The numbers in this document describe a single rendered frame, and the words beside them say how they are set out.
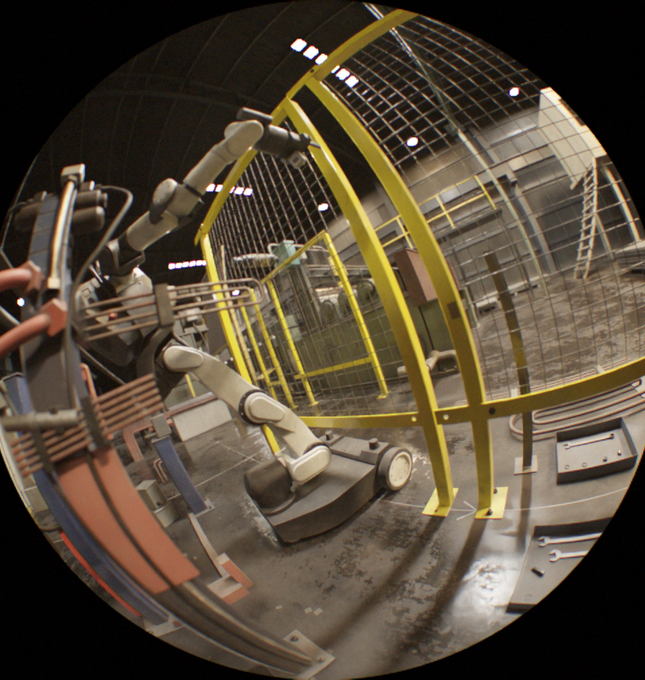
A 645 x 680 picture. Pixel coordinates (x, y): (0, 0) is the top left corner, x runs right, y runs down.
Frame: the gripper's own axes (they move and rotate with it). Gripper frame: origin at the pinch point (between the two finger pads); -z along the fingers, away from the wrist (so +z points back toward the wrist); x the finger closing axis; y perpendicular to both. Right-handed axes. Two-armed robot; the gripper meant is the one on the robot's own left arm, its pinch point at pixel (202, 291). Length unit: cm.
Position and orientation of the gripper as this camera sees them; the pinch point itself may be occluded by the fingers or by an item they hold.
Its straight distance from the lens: 162.0
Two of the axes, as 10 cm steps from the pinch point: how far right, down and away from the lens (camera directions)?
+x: -6.6, 2.5, 7.1
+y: 3.5, 9.4, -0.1
